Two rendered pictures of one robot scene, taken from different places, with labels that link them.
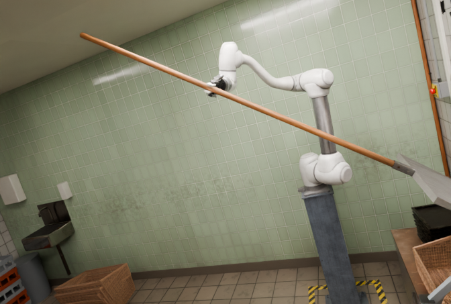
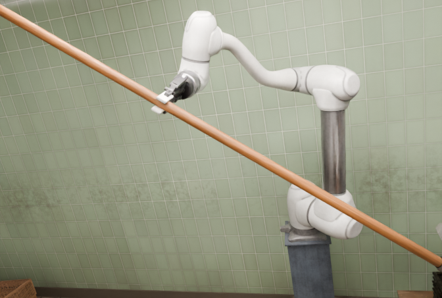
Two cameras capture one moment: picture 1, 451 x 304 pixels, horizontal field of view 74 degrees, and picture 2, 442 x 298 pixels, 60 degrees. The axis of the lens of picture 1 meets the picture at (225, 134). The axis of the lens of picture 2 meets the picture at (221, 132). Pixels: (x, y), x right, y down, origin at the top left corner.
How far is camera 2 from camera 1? 0.50 m
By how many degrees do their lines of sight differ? 10
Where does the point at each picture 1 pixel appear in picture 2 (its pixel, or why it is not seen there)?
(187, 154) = (126, 142)
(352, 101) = (371, 101)
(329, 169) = (332, 218)
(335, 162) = not seen: hidden behind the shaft
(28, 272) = not seen: outside the picture
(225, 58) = (194, 41)
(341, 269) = not seen: outside the picture
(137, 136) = (52, 108)
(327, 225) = (314, 281)
